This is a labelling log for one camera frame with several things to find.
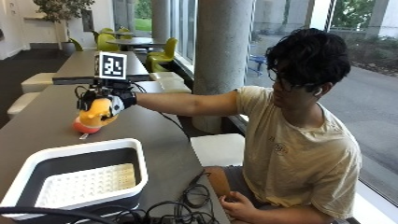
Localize yellow orange soft toy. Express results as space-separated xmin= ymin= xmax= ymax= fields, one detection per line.
xmin=72 ymin=97 xmax=120 ymax=134

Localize long grey table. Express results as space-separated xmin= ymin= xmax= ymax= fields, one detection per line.
xmin=51 ymin=50 xmax=151 ymax=86

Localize white marker cube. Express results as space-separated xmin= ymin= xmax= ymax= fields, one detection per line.
xmin=96 ymin=50 xmax=128 ymax=81

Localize white cube stool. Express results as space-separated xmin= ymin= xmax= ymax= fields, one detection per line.
xmin=7 ymin=91 xmax=43 ymax=121
xmin=20 ymin=72 xmax=58 ymax=94
xmin=189 ymin=133 xmax=247 ymax=168
xmin=148 ymin=71 xmax=193 ymax=94

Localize green plastic chair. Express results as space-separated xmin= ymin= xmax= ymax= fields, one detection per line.
xmin=144 ymin=37 xmax=180 ymax=74
xmin=96 ymin=32 xmax=123 ymax=52
xmin=67 ymin=37 xmax=86 ymax=52
xmin=117 ymin=27 xmax=133 ymax=40

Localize round grey table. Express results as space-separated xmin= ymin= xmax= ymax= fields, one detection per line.
xmin=106 ymin=36 xmax=167 ymax=52
xmin=100 ymin=30 xmax=136 ymax=37

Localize the person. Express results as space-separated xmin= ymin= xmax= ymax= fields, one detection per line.
xmin=136 ymin=27 xmax=364 ymax=224

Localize white and grey basin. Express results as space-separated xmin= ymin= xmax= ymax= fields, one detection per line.
xmin=0 ymin=137 xmax=149 ymax=221

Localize white perforated tray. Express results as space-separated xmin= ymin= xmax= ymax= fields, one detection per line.
xmin=34 ymin=162 xmax=137 ymax=209

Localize potted green tree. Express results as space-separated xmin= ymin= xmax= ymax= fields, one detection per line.
xmin=31 ymin=0 xmax=98 ymax=52

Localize concrete column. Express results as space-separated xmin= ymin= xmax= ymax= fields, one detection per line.
xmin=191 ymin=0 xmax=256 ymax=134
xmin=151 ymin=0 xmax=173 ymax=44

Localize black glasses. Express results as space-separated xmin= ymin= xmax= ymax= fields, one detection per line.
xmin=267 ymin=68 xmax=317 ymax=92

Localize blue outdoor chair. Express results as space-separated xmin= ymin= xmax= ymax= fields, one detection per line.
xmin=248 ymin=53 xmax=269 ymax=77

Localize tangle of black cables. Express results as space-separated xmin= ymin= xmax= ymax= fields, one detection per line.
xmin=111 ymin=169 xmax=221 ymax=224

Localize thin black glove cable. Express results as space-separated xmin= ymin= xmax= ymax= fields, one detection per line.
xmin=131 ymin=81 xmax=193 ymax=142

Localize dark wall frame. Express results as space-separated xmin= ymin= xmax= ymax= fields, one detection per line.
xmin=82 ymin=8 xmax=96 ymax=33

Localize thick black cable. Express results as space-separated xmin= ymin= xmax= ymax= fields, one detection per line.
xmin=0 ymin=206 xmax=119 ymax=224

